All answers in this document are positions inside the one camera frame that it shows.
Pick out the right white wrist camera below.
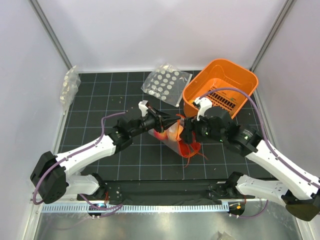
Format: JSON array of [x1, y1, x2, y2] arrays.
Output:
[[192, 97, 213, 121]]

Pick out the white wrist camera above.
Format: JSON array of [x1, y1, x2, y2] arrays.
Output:
[[192, 97, 213, 121], [138, 100, 149, 118]]

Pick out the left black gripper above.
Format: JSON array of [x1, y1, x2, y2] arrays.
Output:
[[130, 106, 181, 138]]

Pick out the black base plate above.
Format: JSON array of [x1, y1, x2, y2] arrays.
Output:
[[76, 178, 256, 203]]

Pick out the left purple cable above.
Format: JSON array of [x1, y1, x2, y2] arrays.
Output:
[[32, 111, 126, 218]]

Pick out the white dotted zip bag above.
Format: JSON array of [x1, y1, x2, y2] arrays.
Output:
[[141, 63, 193, 107]]

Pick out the red toy lobster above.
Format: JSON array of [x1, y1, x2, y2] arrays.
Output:
[[178, 113, 210, 168]]

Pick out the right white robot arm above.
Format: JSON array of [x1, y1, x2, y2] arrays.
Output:
[[180, 107, 320, 222]]

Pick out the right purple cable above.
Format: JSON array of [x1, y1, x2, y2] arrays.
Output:
[[197, 87, 320, 220]]

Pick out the orange zip top bag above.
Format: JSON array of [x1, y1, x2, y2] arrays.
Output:
[[148, 115, 201, 158]]

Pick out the purple cable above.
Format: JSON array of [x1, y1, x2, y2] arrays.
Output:
[[32, 111, 126, 218], [197, 87, 320, 220]]

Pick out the toy peach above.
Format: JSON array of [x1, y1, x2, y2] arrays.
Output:
[[166, 124, 183, 142]]

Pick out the slotted cable duct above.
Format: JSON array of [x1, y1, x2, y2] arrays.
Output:
[[41, 202, 229, 214]]

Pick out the orange plastic basket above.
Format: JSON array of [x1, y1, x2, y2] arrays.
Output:
[[182, 58, 259, 119]]

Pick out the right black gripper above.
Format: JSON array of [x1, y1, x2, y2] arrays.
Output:
[[179, 114, 225, 145]]

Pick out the red toy apple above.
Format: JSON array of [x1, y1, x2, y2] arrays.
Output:
[[154, 131, 168, 141]]

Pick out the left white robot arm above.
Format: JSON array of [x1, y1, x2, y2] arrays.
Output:
[[30, 107, 180, 205]]

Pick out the clear bag at wall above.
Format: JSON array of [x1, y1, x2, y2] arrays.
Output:
[[59, 65, 81, 115]]

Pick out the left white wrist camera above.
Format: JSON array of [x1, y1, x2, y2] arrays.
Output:
[[138, 100, 149, 118]]

